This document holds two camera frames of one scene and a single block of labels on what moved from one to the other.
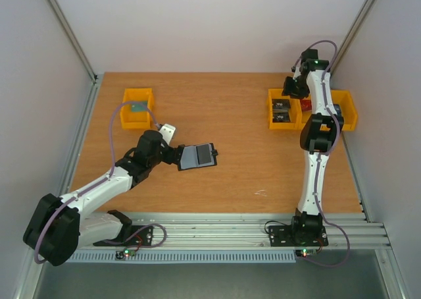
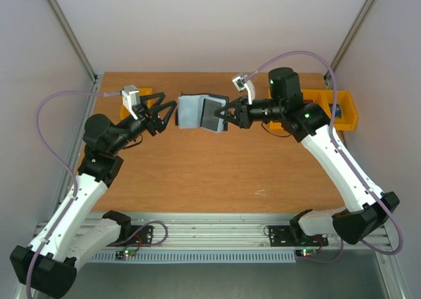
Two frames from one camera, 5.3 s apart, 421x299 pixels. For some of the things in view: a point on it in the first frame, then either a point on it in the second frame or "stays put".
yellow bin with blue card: x=348 y=108 stays put
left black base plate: x=140 y=235 stays put
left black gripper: x=170 y=158 → x=154 y=123
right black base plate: x=283 y=236 stays put
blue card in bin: x=338 y=110 stays put
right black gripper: x=293 y=90 → x=244 y=113
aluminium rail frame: x=346 y=231 stays put
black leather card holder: x=198 y=155 → x=197 y=111
